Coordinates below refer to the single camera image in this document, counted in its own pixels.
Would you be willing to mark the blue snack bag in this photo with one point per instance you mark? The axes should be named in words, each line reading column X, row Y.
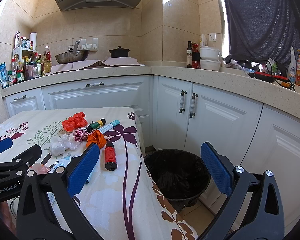
column 3, row 75

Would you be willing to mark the red tube black cap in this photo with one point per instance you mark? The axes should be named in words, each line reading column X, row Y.
column 110, row 157

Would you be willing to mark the right cabinet door handle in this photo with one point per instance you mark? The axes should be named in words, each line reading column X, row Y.
column 193, row 104

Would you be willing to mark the clear plastic bag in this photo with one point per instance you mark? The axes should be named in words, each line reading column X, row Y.
column 61, row 143

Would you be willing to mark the white spray bottle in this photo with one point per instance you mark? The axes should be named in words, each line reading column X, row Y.
column 291, row 72

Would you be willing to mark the black trash bin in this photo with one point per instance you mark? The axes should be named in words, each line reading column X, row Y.
column 180, row 176

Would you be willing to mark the teal white tube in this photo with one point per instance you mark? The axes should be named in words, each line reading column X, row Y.
column 108, row 126

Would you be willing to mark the pink stove cover cloth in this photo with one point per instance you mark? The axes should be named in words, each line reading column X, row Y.
column 78, row 65

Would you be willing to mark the floral tablecloth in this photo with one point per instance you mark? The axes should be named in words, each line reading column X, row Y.
column 121, row 204

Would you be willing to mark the paper towel roll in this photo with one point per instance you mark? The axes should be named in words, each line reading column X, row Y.
column 33, row 40

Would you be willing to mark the dark sauce bottle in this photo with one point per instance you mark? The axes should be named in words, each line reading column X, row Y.
column 189, row 54

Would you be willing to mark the small drawer handle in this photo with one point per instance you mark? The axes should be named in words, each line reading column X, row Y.
column 20, row 98

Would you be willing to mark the green yellow tube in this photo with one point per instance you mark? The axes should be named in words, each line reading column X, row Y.
column 96, row 125

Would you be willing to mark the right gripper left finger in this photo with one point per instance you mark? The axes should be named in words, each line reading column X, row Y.
column 36, row 218

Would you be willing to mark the white spice rack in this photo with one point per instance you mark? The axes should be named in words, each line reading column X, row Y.
column 27, row 63

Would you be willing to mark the black casserole pot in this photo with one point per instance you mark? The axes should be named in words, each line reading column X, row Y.
column 119, row 52

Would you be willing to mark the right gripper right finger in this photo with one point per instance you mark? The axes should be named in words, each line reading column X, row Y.
column 264, row 218

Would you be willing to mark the white stacked bowls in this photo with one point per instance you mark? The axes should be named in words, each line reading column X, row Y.
column 210, row 58

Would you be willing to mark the red plastic bag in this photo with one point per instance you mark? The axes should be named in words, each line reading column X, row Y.
column 74, row 122

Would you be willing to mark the orange plastic bag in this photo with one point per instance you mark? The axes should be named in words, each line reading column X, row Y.
column 96, row 138

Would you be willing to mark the white blue ointment tube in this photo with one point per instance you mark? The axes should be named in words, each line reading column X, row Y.
column 60, row 162

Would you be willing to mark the dark curtain cloth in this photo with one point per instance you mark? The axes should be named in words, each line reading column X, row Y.
column 263, row 29

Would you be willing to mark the left cabinet door handle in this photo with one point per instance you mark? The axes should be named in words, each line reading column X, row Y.
column 182, row 101

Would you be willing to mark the cooking oil bottle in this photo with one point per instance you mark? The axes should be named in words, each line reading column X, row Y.
column 47, row 60

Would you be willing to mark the white wall hook rack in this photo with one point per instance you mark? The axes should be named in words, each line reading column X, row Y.
column 91, row 45

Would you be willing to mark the wall power socket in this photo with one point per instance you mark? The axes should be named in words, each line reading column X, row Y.
column 212, row 37

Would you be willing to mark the steel wok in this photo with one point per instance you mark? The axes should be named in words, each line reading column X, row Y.
column 74, row 55

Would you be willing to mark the red black tool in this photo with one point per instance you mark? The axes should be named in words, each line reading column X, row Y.
column 267, row 77

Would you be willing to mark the cabinet door handle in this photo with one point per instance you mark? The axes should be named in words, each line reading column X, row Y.
column 193, row 104
column 182, row 101

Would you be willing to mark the red white twine bundle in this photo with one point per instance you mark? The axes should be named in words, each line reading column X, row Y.
column 80, row 135

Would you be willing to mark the orange white snack wrapper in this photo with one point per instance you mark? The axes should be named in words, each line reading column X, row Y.
column 39, row 168

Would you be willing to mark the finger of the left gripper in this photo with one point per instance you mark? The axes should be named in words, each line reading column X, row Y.
column 5, row 144
column 24, row 160

